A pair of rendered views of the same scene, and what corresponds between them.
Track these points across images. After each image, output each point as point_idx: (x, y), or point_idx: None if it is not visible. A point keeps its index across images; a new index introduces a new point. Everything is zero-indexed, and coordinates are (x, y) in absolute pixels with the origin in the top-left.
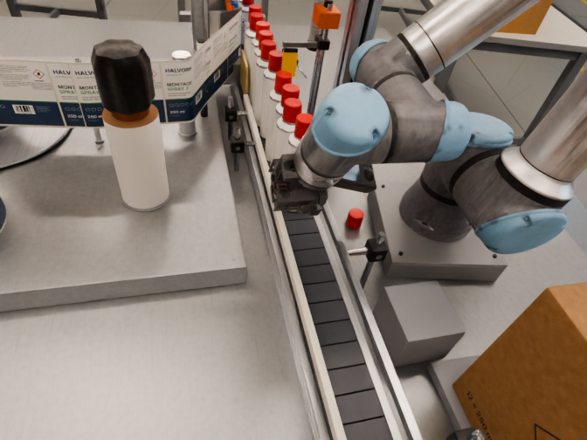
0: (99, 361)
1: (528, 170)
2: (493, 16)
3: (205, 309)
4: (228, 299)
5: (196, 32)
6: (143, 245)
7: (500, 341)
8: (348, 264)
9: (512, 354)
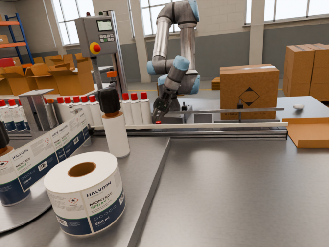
0: (188, 174)
1: (190, 70)
2: (167, 44)
3: (177, 153)
4: (176, 149)
5: (40, 120)
6: (147, 154)
7: (221, 94)
8: (188, 111)
9: (225, 92)
